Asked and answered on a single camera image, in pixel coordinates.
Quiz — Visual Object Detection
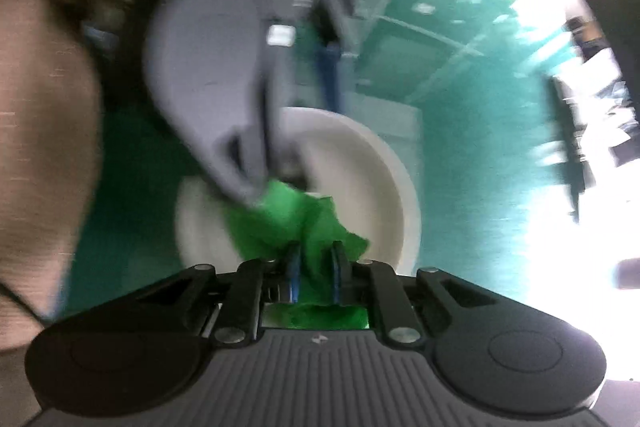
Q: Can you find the green scouring cloth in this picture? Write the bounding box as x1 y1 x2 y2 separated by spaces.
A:
225 179 372 330

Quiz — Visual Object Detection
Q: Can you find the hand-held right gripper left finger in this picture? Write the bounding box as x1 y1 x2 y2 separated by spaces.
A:
135 244 302 346

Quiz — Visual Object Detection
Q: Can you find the white plate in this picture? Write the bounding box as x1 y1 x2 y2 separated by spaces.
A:
175 107 423 280

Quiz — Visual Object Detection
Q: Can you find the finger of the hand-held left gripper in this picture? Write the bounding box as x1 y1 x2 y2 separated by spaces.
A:
309 0 348 114

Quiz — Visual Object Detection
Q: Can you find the person's left forearm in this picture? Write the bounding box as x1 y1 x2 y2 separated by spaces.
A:
0 0 106 350

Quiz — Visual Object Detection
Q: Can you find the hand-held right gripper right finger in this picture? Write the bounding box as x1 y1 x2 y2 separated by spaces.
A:
331 241 496 344

